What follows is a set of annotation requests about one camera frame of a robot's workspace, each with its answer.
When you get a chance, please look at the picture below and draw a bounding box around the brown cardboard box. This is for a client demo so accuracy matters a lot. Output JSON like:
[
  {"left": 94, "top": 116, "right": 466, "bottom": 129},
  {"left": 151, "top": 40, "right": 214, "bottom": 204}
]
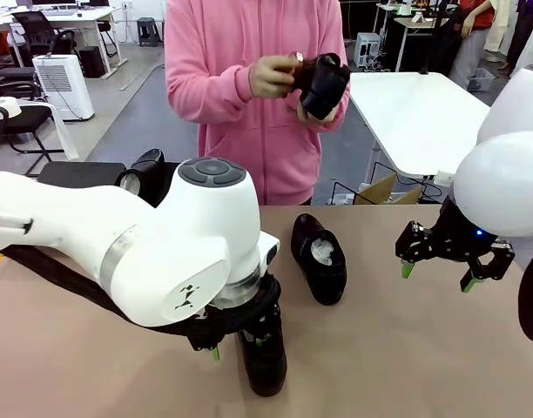
[{"left": 355, "top": 172, "right": 425, "bottom": 206}]

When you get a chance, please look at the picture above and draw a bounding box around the black floor cable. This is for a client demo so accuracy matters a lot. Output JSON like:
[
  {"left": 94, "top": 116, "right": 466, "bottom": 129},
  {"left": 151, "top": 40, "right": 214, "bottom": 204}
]
[{"left": 330, "top": 160, "right": 451, "bottom": 206}]

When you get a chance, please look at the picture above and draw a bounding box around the white cloth on chair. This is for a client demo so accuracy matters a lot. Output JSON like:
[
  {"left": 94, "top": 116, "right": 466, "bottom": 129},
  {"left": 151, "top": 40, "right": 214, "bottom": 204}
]
[{"left": 43, "top": 102, "right": 81, "bottom": 160}]

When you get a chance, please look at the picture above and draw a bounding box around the white cap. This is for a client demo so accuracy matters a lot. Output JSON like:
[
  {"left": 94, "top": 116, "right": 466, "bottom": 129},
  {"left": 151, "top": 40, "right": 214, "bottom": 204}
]
[{"left": 0, "top": 98, "right": 24, "bottom": 122}]

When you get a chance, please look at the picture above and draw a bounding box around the brown shoe brush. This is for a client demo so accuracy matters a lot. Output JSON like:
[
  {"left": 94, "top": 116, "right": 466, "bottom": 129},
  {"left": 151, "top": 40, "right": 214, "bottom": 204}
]
[{"left": 287, "top": 51, "right": 320, "bottom": 93}]

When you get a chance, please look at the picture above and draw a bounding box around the wooden top black table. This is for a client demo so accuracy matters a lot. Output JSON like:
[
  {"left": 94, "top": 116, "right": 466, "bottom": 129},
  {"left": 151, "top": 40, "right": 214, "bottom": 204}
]
[{"left": 374, "top": 2, "right": 450, "bottom": 73}]

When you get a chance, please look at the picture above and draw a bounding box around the grey plastic bin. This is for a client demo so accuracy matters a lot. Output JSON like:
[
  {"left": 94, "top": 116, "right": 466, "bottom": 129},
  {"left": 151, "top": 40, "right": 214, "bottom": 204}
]
[{"left": 468, "top": 67, "right": 496, "bottom": 93}]

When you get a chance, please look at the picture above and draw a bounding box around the white side table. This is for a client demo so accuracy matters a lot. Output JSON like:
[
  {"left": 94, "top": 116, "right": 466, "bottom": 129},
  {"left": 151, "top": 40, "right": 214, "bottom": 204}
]
[{"left": 348, "top": 71, "right": 492, "bottom": 178}]

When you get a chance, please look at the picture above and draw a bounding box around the dark hanging garment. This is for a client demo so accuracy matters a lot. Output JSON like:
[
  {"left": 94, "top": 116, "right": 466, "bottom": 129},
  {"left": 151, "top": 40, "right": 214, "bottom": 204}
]
[{"left": 508, "top": 0, "right": 533, "bottom": 73}]

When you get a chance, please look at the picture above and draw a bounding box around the black mesh office chair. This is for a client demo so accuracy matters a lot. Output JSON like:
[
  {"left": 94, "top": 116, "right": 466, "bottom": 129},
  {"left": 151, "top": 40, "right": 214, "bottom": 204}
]
[{"left": 11, "top": 10, "right": 78, "bottom": 60}]

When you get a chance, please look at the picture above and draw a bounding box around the black computer tower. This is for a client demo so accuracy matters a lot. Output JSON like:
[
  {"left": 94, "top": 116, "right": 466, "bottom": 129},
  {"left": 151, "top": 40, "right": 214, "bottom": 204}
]
[{"left": 78, "top": 45, "right": 106, "bottom": 79}]

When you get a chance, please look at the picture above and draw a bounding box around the person's right forearm pink sleeve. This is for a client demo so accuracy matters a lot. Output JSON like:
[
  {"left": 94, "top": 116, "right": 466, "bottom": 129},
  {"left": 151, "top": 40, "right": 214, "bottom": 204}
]
[{"left": 165, "top": 56, "right": 267, "bottom": 127}]

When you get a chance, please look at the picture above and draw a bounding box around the grey plastic stool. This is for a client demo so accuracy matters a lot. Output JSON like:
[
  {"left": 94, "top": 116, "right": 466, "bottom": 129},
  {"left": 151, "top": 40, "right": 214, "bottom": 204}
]
[{"left": 137, "top": 17, "right": 159, "bottom": 48}]

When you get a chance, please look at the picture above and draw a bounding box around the white computer case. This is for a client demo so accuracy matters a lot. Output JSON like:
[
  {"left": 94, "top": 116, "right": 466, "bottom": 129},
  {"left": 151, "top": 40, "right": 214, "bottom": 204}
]
[{"left": 355, "top": 32, "right": 383, "bottom": 69}]

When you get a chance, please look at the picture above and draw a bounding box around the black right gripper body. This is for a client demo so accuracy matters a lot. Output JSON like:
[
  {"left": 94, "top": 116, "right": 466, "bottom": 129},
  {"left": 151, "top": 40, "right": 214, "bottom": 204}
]
[{"left": 422, "top": 198, "right": 503, "bottom": 263}]

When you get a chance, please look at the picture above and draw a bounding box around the bystander in red top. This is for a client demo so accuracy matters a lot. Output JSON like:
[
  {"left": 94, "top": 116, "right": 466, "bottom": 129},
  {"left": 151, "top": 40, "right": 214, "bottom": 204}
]
[{"left": 449, "top": 0, "right": 497, "bottom": 90}]

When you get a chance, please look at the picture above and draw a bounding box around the person's left hand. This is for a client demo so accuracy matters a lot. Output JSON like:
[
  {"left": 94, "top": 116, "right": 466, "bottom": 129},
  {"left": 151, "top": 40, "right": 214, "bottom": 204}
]
[{"left": 295, "top": 105, "right": 338, "bottom": 129}]

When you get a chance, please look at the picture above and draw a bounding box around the person in pink hoodie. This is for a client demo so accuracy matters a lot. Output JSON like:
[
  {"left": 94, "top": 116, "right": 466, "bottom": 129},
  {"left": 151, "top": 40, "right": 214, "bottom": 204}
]
[{"left": 164, "top": 0, "right": 353, "bottom": 206}]

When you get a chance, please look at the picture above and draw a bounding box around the black chair with armrests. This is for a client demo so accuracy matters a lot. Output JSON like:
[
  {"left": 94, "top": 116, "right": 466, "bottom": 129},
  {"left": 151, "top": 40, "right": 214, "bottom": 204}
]
[{"left": 0, "top": 67, "right": 65, "bottom": 172}]

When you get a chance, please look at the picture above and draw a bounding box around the black leather loafer shoe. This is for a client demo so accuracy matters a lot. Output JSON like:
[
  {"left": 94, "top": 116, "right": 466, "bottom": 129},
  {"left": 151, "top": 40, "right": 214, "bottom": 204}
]
[
  {"left": 115, "top": 148, "right": 166, "bottom": 206},
  {"left": 290, "top": 212, "right": 348, "bottom": 307},
  {"left": 236, "top": 324, "right": 289, "bottom": 398},
  {"left": 299, "top": 51, "right": 353, "bottom": 122}
]

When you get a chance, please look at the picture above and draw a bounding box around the person's right hand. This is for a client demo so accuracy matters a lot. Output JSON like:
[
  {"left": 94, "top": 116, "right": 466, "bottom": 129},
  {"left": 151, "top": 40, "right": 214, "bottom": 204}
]
[{"left": 248, "top": 53, "right": 302, "bottom": 98}]

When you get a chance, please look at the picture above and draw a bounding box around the white office desk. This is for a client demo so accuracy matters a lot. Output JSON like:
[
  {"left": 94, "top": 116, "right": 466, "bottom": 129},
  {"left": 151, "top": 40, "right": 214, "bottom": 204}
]
[{"left": 0, "top": 6, "right": 128, "bottom": 79}]

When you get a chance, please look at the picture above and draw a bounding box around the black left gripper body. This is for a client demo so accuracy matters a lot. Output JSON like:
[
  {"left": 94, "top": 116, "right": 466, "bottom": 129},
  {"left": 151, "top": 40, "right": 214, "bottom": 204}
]
[{"left": 188, "top": 303, "right": 282, "bottom": 352}]

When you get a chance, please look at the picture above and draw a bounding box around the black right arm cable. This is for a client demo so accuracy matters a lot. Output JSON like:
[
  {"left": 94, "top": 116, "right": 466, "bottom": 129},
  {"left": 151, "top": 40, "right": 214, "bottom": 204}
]
[{"left": 517, "top": 237, "right": 533, "bottom": 344}]

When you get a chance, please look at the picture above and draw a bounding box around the white crumpled paper stuffing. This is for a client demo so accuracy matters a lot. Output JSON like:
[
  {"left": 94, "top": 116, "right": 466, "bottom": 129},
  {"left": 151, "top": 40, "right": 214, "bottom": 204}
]
[{"left": 310, "top": 240, "right": 336, "bottom": 267}]

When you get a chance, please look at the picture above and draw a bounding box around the white air purifier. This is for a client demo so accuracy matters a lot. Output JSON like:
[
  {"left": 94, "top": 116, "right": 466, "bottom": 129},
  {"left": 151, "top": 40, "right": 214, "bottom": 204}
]
[{"left": 32, "top": 54, "right": 96, "bottom": 122}]

